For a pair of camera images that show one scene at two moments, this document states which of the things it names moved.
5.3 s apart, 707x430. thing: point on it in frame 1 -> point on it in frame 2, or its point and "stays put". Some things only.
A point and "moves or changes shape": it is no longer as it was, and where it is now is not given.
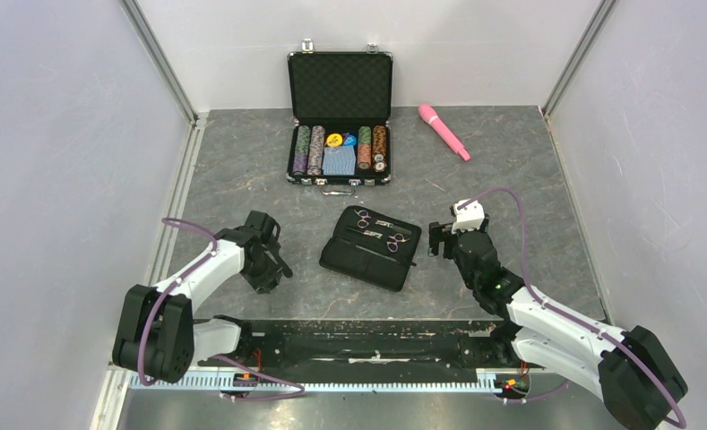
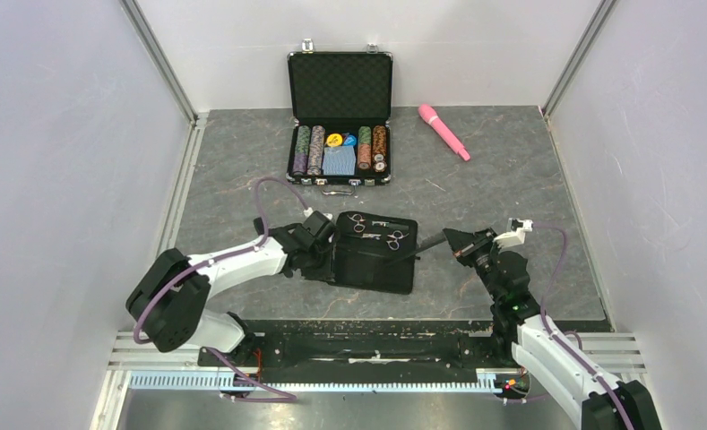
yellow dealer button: [334, 140] stays put
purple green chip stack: [301, 150] stays put
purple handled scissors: [392, 245] stays put
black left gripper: [259, 283] -> [327, 272]
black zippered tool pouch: [372, 247] moves or changes shape
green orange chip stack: [365, 148] stays put
